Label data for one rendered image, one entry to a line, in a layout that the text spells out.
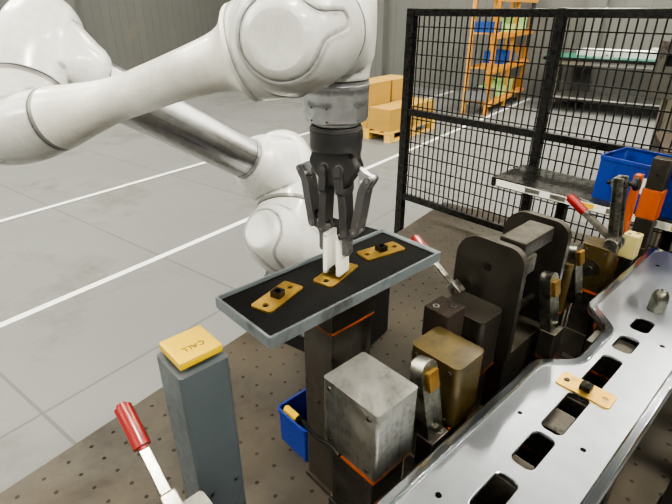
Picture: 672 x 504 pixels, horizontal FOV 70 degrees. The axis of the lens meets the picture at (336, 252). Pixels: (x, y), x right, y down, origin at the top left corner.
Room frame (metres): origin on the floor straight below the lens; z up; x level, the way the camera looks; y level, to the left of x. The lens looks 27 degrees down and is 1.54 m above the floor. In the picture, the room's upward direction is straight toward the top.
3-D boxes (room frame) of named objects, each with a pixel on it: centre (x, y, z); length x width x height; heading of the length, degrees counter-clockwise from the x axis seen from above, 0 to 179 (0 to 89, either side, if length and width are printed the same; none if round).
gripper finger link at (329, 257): (0.69, 0.01, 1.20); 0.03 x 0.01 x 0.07; 147
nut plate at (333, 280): (0.68, 0.00, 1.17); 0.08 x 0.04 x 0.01; 147
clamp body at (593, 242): (1.04, -0.62, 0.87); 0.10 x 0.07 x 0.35; 43
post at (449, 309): (0.68, -0.18, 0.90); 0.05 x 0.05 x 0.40; 43
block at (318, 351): (0.68, 0.00, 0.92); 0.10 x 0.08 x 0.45; 133
